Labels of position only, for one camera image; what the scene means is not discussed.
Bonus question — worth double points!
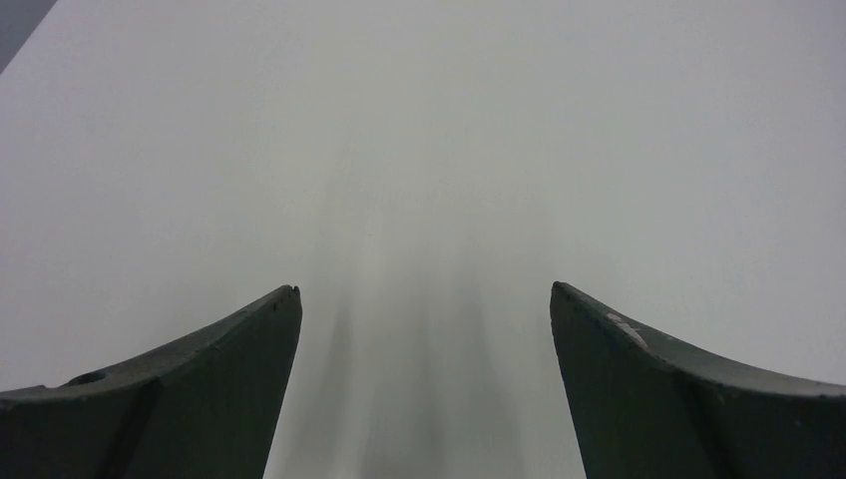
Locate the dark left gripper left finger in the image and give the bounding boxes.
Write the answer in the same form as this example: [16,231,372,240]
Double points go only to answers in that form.
[1,285,302,478]

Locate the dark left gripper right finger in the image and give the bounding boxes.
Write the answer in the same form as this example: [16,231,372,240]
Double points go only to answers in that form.
[550,281,845,478]

